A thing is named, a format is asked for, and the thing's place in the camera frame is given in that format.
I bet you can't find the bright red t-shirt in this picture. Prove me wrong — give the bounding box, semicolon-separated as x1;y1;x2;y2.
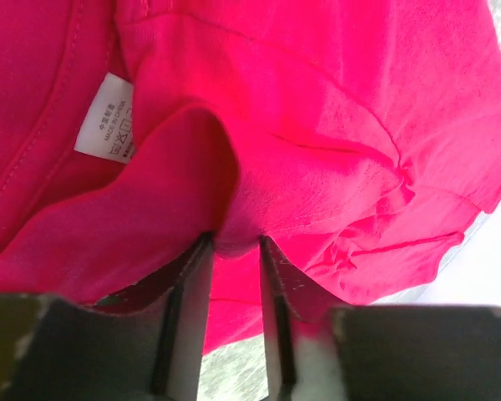
0;1;501;352

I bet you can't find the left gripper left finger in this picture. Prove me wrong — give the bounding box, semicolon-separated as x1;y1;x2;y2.
85;234;214;400

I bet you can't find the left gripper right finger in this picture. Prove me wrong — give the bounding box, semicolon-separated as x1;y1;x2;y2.
260;236;332;400

